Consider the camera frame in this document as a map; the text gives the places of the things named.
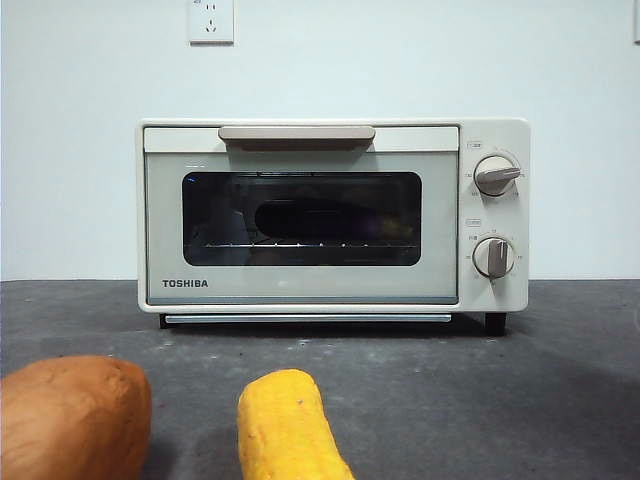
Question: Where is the purple eggplant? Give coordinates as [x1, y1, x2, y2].
[254, 199, 414, 242]

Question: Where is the glass oven door with handle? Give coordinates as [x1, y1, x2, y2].
[143, 125, 460, 306]

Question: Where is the cream Toshiba toaster oven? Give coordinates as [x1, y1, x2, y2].
[135, 117, 532, 335]

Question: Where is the silver crumb tray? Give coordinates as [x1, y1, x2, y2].
[164, 314, 454, 325]

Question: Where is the beige timer knob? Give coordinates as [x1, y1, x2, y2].
[473, 238, 516, 279]

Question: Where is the beige temperature knob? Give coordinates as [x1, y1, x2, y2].
[473, 155, 523, 197]

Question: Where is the yellow corn cob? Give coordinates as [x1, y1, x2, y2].
[237, 368, 356, 480]

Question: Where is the brown sweet potato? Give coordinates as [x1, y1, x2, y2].
[0, 354, 153, 480]

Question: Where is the metal wire oven rack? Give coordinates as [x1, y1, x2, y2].
[204, 242, 419, 250]

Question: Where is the white wall socket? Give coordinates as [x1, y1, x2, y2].
[188, 0, 235, 46]

